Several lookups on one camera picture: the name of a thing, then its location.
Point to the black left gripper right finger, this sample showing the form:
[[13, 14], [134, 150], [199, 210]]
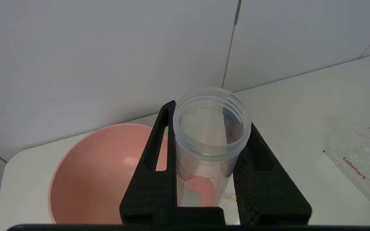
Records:
[[268, 192]]

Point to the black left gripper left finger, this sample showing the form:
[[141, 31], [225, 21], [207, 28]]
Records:
[[146, 192]]

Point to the test tube with red pigment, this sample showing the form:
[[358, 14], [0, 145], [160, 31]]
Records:
[[204, 160]]

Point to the clear acrylic test tube rack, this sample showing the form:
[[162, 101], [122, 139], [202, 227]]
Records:
[[361, 160]]

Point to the pink plastic bowl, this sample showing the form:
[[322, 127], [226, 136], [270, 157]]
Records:
[[101, 179]]

